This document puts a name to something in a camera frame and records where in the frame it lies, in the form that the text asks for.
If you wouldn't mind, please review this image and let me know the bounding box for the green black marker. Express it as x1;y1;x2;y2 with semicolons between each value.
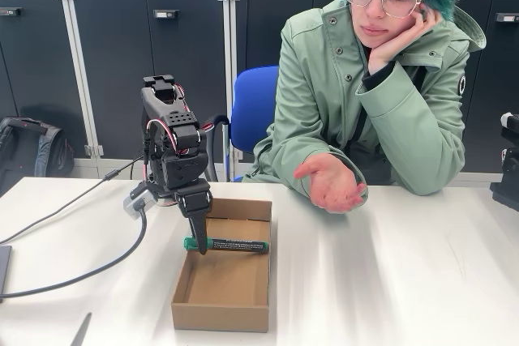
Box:
182;236;269;254

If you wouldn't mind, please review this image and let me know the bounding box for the right forearm green sleeve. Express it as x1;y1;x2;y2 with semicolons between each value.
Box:
259;135;368;198

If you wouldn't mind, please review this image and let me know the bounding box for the left forearm green sleeve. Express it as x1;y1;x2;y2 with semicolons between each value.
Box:
354;52;466;197

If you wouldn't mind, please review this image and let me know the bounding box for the person in green jacket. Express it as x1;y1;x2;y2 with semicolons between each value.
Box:
242;0;487;197

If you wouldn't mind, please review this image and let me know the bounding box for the seated person's right hand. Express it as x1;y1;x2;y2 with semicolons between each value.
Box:
293;155;367;215

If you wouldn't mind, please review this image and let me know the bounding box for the seated person's left hand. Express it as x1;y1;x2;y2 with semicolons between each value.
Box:
367;0;444;76

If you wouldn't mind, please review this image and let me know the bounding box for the brown cardboard box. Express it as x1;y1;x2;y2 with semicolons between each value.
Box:
170;199;273;334

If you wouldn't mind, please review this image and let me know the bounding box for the blue chair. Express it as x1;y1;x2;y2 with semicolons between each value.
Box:
202;65;281;183

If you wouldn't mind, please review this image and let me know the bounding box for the dark grey cabinet door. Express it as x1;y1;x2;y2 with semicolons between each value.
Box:
66;0;228;159
457;0;519;175
0;0;88;159
234;0;345;128

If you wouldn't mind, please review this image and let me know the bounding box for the grey scissors blade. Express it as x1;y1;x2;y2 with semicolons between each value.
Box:
69;312;93;346

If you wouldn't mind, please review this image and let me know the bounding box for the black backpack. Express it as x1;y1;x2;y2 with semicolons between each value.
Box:
0;116;75;197

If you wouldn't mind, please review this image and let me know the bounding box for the grey USB hub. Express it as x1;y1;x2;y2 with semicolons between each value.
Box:
0;245;13;302

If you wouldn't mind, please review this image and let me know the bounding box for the thick grey camera cable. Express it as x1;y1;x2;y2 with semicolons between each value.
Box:
0;206;148;301

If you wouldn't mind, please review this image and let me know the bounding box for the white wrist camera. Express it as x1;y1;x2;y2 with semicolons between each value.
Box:
123;182;158;220

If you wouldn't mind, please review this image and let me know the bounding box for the red white servo wire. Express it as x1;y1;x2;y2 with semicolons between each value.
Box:
141;84;214;160

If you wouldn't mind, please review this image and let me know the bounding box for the thin black cable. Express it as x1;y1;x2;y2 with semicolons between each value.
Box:
0;155;148;246

